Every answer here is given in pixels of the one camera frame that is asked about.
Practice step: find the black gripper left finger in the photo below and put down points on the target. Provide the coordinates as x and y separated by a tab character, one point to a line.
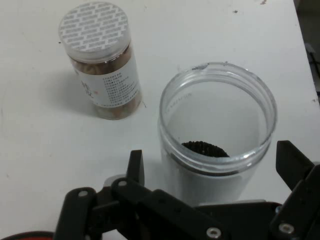
136	167

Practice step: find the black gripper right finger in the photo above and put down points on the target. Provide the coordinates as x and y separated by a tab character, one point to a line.
292	165

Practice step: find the clear jar with black seeds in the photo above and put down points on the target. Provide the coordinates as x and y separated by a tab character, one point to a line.
212	185

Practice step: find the red bowl with black seeds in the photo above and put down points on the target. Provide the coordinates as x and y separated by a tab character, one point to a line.
25	236

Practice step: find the brown spice jar patterned lid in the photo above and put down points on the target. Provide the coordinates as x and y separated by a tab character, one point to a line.
95	27

